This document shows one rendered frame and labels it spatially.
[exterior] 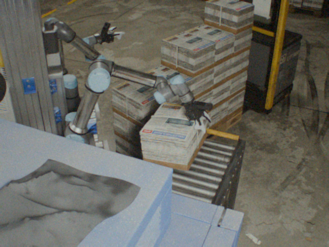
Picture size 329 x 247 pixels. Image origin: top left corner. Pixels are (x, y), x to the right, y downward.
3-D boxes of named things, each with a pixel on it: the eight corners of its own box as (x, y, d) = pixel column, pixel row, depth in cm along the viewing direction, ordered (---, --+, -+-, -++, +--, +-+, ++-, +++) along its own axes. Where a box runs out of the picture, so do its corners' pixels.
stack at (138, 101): (115, 166, 356) (109, 87, 310) (197, 116, 427) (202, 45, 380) (145, 187, 334) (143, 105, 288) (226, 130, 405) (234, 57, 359)
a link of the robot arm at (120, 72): (86, 67, 227) (162, 88, 243) (86, 76, 218) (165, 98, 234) (92, 50, 221) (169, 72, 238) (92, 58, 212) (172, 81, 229)
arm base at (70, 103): (63, 111, 282) (61, 100, 276) (62, 101, 294) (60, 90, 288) (83, 108, 285) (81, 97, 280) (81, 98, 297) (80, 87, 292)
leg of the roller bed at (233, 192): (225, 218, 305) (236, 152, 267) (232, 220, 304) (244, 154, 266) (223, 223, 301) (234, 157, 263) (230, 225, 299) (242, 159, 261)
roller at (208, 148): (168, 136, 267) (166, 134, 262) (235, 152, 252) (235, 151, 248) (166, 142, 266) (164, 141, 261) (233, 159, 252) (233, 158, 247)
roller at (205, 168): (157, 152, 251) (154, 151, 247) (227, 170, 237) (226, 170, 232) (155, 159, 251) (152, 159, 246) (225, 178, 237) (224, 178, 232)
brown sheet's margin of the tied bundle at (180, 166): (153, 148, 250) (152, 142, 248) (197, 155, 240) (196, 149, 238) (143, 163, 238) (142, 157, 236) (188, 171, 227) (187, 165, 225)
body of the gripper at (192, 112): (194, 116, 235) (183, 99, 231) (205, 111, 230) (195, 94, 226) (189, 122, 229) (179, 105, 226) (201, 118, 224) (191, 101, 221)
